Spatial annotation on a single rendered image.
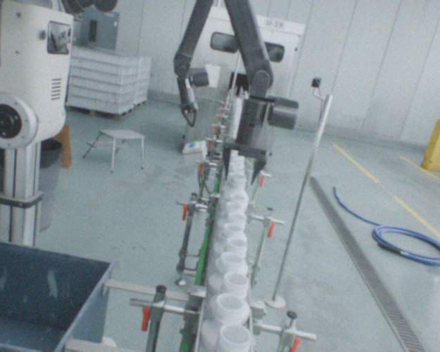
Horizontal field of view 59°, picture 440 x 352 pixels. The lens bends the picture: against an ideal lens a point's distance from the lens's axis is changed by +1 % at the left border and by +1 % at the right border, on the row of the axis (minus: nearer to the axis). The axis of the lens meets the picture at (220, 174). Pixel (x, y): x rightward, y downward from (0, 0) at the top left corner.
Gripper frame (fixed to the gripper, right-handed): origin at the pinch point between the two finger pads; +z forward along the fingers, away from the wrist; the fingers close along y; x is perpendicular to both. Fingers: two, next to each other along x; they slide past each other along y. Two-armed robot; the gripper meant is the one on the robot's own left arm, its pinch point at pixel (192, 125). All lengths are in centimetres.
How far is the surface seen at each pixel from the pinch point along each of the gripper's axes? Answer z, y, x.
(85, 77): -37, 560, 260
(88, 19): -193, 956, 368
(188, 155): 10.1, -10.2, 2.1
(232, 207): 9, -76, -17
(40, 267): 18, -75, 32
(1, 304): 26, -75, 45
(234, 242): 9, -94, -17
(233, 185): 7, -67, -17
